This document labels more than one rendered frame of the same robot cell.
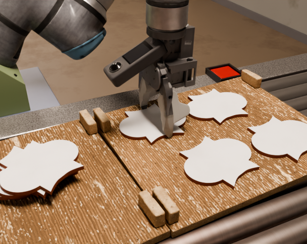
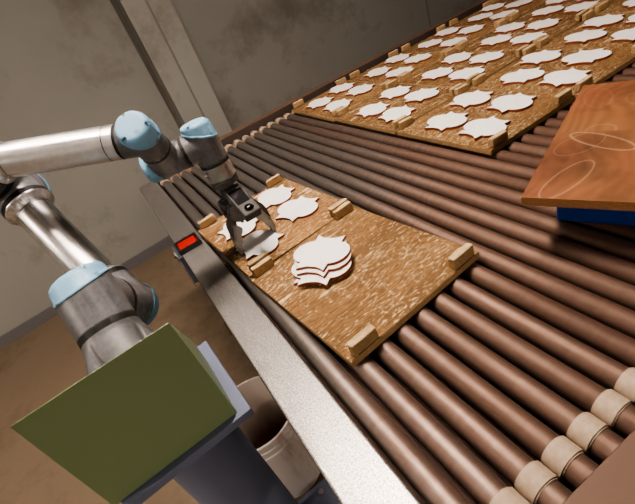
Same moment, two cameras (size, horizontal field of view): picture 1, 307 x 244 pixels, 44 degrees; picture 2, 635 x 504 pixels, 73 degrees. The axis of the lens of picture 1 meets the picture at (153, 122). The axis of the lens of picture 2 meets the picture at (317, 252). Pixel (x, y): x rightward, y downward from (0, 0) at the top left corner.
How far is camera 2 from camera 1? 110 cm
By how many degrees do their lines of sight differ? 68
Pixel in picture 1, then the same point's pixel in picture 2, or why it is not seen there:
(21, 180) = (338, 250)
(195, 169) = (308, 211)
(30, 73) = not seen: hidden behind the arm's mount
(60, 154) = (310, 248)
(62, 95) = not seen: outside the picture
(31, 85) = not seen: hidden behind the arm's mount
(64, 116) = (241, 303)
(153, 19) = (229, 169)
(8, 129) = (260, 327)
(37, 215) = (357, 248)
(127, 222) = (352, 218)
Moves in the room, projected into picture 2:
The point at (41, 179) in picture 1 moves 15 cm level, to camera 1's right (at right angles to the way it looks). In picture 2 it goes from (335, 243) to (326, 213)
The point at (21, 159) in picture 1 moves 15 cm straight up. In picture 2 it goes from (317, 261) to (294, 206)
